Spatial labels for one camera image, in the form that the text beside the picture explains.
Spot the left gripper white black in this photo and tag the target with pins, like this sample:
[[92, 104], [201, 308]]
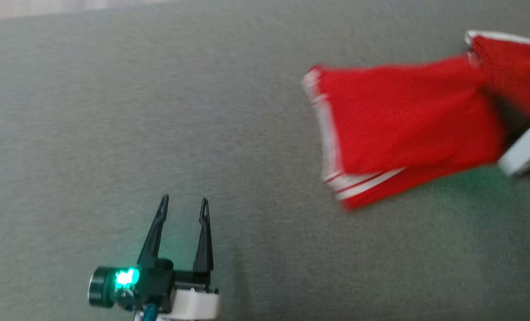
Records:
[[109, 287]]

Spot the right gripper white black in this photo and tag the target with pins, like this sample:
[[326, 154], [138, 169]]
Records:
[[528, 151]]

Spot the red jersey with white collar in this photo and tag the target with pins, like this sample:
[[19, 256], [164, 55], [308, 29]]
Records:
[[519, 67]]

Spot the red garment with white stripes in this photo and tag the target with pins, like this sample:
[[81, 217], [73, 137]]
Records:
[[403, 120]]

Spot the grey sofa chaise cushion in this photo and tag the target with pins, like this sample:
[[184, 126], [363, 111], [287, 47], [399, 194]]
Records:
[[158, 111]]

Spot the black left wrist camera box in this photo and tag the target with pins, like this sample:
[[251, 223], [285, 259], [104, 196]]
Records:
[[158, 285]]

